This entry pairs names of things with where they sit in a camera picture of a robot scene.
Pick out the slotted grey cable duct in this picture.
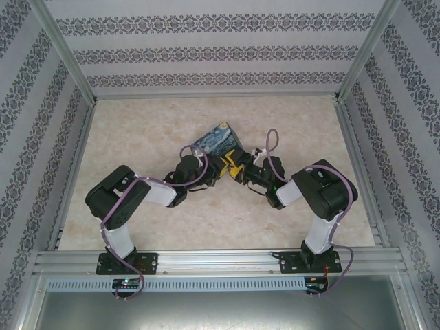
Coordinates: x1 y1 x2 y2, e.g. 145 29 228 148
46 277 307 291

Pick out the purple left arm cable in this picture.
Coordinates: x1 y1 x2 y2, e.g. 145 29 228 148
100 144 209 300

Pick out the aluminium frame corner post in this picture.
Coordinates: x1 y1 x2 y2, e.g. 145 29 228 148
333 0 402 103

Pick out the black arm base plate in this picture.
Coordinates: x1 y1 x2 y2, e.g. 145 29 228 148
279 250 343 275
97 252 160 276

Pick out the small green circuit board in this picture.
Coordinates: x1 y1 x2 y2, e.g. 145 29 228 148
306 280 330 294
112 278 142 290

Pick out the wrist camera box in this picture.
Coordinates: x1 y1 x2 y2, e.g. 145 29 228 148
190 145 208 168
249 146 268 163

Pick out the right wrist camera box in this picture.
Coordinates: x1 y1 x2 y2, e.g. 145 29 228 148
249 146 268 163

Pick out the grey sheet metal panel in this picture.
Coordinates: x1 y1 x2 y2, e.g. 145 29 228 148
34 288 415 330

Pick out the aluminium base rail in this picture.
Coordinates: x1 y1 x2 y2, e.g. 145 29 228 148
33 247 407 276

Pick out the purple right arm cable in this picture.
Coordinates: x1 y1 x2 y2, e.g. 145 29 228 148
265 129 355 297

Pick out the starry night print box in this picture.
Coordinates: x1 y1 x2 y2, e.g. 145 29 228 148
190 120 243 158

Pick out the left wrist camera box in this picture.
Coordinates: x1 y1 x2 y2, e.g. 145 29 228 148
190 145 208 168

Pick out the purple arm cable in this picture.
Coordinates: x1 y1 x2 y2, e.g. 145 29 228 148
100 144 209 300
265 129 355 297

